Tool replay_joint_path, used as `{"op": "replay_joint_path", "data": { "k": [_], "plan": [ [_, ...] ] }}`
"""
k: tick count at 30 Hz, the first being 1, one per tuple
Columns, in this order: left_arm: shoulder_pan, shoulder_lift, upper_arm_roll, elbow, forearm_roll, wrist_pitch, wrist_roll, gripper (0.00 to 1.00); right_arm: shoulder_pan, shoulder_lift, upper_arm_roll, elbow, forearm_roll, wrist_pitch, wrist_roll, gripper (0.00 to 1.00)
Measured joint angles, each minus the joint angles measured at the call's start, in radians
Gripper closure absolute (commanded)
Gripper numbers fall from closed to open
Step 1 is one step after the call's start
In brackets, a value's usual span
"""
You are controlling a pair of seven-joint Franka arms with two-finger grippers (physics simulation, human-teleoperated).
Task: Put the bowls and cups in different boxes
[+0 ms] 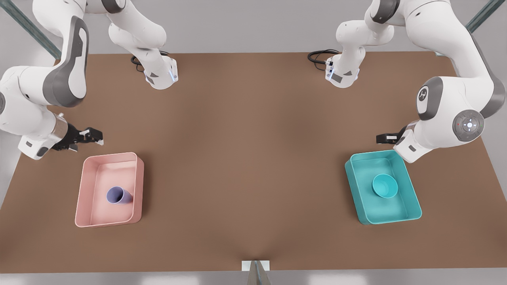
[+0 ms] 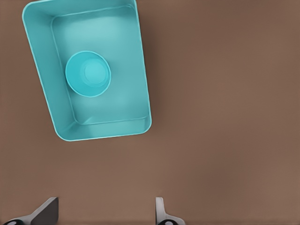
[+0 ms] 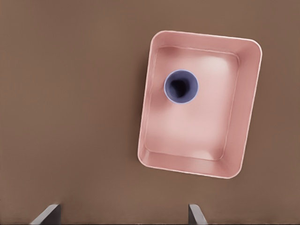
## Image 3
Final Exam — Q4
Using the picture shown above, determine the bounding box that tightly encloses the purple cup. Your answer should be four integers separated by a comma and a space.
163, 68, 200, 104

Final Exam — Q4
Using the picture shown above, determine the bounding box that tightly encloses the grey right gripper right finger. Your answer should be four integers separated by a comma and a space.
188, 203, 208, 225

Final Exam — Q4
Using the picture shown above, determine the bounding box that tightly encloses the pink rectangular box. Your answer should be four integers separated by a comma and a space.
137, 30, 263, 180

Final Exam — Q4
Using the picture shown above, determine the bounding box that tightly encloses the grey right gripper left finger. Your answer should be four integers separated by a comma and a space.
30, 203, 62, 225

